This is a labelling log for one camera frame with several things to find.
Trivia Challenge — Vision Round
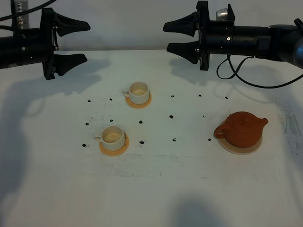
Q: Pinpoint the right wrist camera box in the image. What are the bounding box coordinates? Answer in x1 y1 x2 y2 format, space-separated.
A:
216 8 229 21

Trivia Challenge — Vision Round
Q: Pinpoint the beige round teapot coaster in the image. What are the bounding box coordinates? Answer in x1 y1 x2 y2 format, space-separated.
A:
218 137 263 155

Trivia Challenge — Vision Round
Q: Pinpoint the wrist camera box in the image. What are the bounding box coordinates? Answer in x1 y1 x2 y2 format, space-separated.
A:
10 0 30 30
216 8 229 21

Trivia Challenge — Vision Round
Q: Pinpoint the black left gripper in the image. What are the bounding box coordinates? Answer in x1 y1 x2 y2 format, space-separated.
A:
40 8 90 80

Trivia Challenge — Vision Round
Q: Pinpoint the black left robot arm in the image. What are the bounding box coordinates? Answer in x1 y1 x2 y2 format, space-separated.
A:
0 8 90 80

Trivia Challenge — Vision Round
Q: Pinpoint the brown clay teapot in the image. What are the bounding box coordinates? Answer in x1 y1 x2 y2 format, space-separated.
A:
214 112 268 148

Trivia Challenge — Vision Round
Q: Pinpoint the orange coaster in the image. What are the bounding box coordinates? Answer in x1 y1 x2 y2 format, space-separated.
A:
125 94 152 109
98 135 129 157

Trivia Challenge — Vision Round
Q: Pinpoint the white near teacup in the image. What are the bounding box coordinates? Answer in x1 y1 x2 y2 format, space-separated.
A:
94 125 125 151

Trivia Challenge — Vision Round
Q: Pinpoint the orange far coaster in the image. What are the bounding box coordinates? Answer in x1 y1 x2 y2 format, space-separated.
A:
125 94 152 109

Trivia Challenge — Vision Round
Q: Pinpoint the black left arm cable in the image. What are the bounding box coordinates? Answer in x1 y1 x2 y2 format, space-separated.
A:
0 0 57 31

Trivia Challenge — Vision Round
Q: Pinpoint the white far teacup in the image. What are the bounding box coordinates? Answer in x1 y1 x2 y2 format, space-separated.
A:
122 82 150 104

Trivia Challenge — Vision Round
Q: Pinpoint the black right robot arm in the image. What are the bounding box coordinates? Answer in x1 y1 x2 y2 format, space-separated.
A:
163 1 303 70

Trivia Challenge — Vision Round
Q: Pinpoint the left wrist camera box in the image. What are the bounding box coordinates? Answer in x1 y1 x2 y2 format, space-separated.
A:
10 0 30 30

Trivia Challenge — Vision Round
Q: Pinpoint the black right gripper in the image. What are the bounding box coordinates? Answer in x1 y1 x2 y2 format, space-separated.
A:
163 1 235 70

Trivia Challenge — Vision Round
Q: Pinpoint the orange near coaster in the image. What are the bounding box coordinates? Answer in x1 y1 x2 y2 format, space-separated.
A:
98 135 129 157

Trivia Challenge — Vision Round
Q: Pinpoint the white teacup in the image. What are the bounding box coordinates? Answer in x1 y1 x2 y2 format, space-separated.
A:
94 125 125 151
122 82 150 104

